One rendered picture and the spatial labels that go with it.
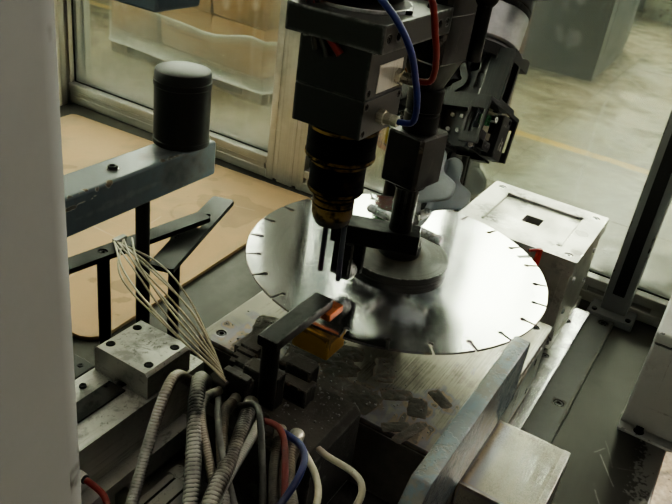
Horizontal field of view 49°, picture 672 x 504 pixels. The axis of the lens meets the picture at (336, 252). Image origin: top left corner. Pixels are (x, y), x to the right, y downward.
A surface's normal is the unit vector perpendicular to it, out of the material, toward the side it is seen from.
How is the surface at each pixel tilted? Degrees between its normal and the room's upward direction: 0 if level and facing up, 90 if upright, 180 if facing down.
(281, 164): 90
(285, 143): 90
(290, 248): 0
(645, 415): 90
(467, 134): 60
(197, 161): 90
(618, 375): 0
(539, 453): 0
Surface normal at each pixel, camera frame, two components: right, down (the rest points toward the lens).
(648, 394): -0.52, 0.36
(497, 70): -0.59, -0.22
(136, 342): 0.13, -0.86
